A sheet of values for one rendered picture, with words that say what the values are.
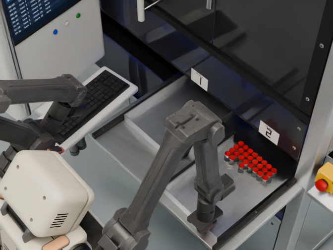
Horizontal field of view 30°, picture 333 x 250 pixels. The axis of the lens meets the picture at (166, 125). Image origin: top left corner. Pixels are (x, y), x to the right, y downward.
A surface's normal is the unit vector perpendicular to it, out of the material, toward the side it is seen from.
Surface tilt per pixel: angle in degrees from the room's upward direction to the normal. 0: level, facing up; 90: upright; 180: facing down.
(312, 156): 90
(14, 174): 48
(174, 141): 59
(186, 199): 0
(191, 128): 9
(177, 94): 0
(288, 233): 90
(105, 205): 0
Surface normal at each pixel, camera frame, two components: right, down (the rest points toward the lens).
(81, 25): 0.77, 0.50
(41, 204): -0.56, -0.06
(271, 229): -0.74, 0.52
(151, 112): 0.00, -0.63
